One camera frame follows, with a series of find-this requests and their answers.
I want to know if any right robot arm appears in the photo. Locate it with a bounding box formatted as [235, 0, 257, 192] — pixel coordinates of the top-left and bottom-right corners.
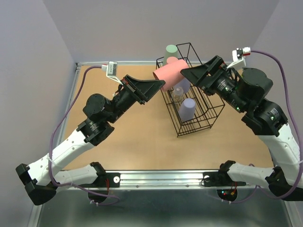
[181, 56, 303, 201]

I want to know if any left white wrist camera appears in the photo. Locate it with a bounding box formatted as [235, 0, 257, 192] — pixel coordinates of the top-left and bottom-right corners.
[101, 61, 122, 84]

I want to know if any clear plastic cup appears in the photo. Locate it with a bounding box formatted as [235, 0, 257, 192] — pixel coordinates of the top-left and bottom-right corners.
[172, 87, 184, 104]

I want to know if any salmon pink plastic cup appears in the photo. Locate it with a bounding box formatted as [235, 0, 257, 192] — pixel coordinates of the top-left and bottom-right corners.
[166, 56, 179, 64]

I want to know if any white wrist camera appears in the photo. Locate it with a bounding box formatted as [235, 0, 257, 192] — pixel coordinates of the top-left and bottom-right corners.
[227, 47, 251, 70]
[101, 61, 122, 84]

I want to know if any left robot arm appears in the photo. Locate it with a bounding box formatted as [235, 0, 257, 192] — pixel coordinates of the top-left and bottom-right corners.
[16, 75, 165, 205]

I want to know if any red plastic cup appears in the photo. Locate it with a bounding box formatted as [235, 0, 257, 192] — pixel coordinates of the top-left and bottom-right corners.
[153, 60, 188, 92]

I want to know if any mint green plastic cup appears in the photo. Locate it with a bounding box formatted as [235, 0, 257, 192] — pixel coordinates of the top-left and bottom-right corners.
[162, 44, 178, 66]

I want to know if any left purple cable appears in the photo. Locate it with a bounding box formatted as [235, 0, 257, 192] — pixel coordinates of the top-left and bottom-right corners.
[49, 65, 121, 206]

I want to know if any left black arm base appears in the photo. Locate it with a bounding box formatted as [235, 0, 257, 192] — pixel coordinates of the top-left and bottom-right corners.
[83, 172, 121, 188]

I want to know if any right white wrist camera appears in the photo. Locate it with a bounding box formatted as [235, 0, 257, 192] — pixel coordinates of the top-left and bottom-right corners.
[227, 47, 251, 70]

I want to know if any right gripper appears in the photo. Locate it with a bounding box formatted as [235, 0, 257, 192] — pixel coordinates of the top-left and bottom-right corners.
[180, 55, 248, 113]

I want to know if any small lavender plastic cup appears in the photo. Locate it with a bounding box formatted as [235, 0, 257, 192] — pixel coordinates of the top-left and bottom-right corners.
[178, 98, 196, 121]

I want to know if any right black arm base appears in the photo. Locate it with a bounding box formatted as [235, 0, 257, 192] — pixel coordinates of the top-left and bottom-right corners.
[201, 171, 246, 187]

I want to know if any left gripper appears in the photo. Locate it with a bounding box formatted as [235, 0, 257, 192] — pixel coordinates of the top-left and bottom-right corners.
[107, 75, 166, 124]

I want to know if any large lavender plastic cup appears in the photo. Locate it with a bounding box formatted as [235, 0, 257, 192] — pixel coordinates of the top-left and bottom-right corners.
[174, 78, 191, 94]

